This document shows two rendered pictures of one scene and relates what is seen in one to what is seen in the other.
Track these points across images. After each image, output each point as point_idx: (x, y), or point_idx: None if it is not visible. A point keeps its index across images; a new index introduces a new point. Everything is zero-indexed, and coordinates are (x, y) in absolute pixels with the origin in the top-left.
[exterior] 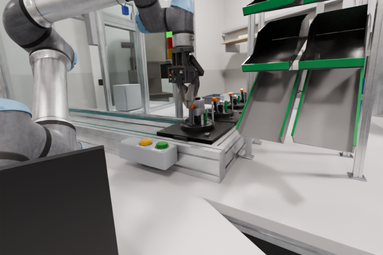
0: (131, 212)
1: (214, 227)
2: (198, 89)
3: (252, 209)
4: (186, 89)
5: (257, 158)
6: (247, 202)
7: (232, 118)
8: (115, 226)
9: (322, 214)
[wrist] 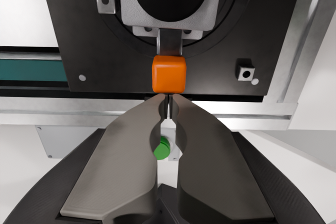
0: (176, 169)
1: (264, 155)
2: (279, 173)
3: (307, 123)
4: (156, 188)
5: None
6: (302, 116)
7: None
8: (176, 182)
9: None
